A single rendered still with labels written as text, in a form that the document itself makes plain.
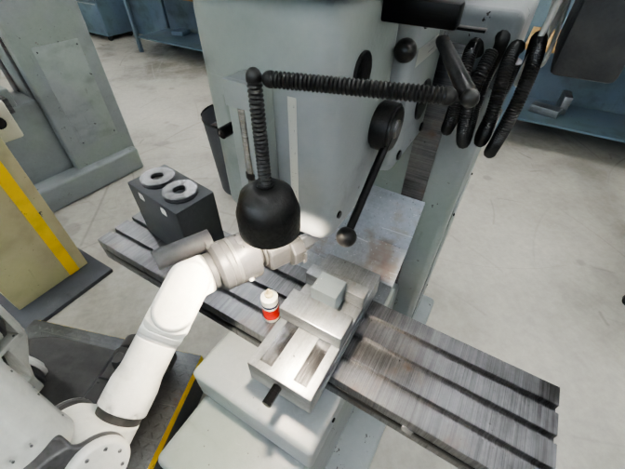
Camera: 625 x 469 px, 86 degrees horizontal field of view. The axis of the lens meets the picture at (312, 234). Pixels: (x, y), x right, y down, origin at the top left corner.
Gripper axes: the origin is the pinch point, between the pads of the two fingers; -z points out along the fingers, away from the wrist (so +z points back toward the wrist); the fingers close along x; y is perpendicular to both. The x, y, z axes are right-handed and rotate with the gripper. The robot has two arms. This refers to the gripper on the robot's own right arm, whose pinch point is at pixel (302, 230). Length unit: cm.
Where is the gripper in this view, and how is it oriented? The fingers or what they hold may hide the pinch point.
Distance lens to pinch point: 65.2
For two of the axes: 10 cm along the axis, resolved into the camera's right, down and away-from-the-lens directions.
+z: -8.3, 3.8, -4.2
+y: -0.1, 7.3, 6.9
